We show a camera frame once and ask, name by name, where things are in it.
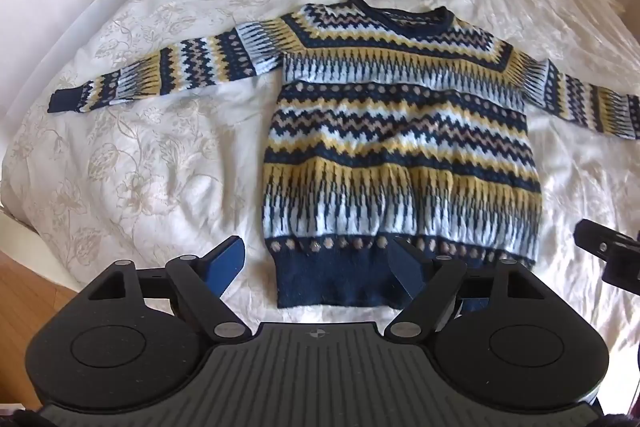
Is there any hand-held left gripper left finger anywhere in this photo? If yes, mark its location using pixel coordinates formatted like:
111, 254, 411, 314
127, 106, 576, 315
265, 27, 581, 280
80, 235, 247, 342

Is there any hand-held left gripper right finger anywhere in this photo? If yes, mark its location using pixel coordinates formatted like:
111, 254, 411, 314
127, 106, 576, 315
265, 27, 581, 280
384, 237, 557, 341

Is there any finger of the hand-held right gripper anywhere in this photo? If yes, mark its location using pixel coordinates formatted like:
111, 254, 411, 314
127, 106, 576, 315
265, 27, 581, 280
573, 219, 640, 299

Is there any navy yellow patterned knit sweater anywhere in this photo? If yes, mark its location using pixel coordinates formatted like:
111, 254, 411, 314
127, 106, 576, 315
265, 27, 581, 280
48, 0, 640, 311

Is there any white floral bedspread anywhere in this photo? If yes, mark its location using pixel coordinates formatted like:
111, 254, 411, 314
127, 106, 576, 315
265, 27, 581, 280
0, 0, 640, 358

